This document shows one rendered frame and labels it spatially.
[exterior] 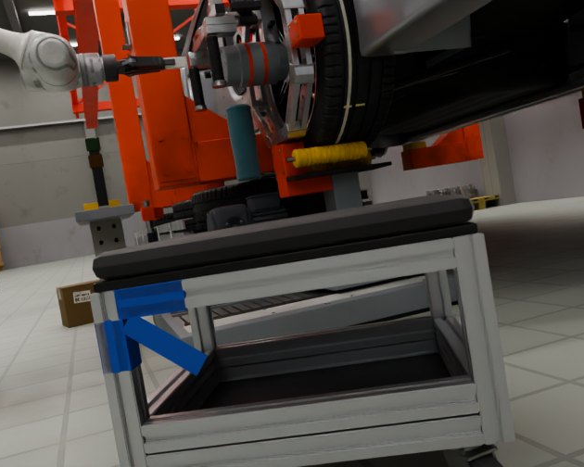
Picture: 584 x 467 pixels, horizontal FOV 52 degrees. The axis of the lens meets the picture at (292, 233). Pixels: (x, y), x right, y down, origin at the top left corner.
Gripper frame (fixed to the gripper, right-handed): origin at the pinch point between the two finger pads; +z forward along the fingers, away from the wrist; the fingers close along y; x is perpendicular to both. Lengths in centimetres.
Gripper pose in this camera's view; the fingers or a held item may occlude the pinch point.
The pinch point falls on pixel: (174, 62)
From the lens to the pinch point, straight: 185.0
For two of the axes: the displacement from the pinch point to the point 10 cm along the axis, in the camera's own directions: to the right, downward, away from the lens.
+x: -1.6, -9.9, -0.4
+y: 3.1, -0.2, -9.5
